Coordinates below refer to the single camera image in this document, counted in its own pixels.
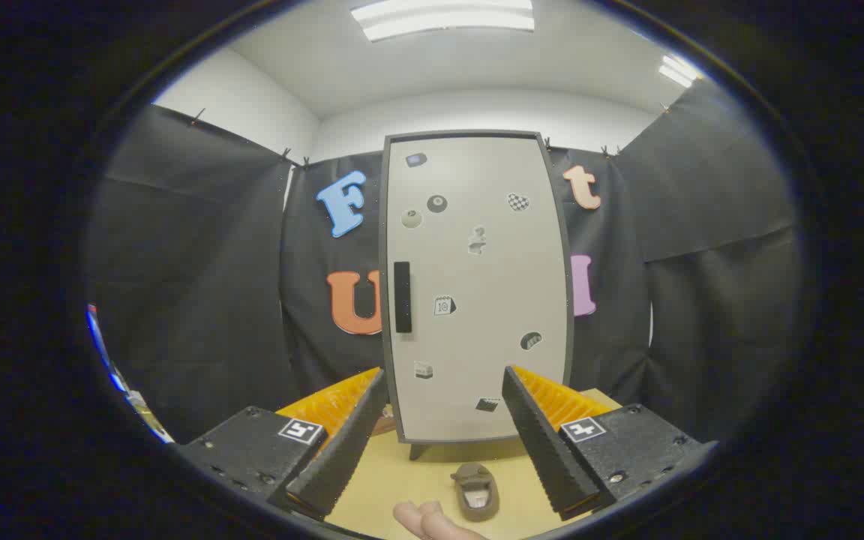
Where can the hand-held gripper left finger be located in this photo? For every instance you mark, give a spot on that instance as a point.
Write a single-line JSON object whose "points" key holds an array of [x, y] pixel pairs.
{"points": [[342, 450]]}

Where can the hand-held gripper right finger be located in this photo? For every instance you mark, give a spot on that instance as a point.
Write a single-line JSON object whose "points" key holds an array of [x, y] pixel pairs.
{"points": [[544, 450]]}

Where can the brown fuzzy shoe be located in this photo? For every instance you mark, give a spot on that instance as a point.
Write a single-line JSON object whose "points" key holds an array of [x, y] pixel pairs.
{"points": [[475, 493]]}

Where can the white shoe cabinet door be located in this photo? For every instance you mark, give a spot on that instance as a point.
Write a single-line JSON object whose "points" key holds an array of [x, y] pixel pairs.
{"points": [[477, 285]]}

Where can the grey shoe cabinet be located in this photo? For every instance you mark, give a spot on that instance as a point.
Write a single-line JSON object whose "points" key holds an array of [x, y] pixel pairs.
{"points": [[382, 247]]}

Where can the brown book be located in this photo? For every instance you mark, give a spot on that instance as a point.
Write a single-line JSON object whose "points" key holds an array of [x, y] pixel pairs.
{"points": [[385, 421]]}

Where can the black backdrop cloth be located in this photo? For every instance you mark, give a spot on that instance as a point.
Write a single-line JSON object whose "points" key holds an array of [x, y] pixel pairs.
{"points": [[192, 262]]}

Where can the small ceiling light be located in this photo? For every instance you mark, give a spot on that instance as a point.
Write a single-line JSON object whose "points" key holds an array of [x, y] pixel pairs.
{"points": [[678, 71]]}

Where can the long ceiling light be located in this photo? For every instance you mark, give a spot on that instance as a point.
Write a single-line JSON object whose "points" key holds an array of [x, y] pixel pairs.
{"points": [[443, 16]]}

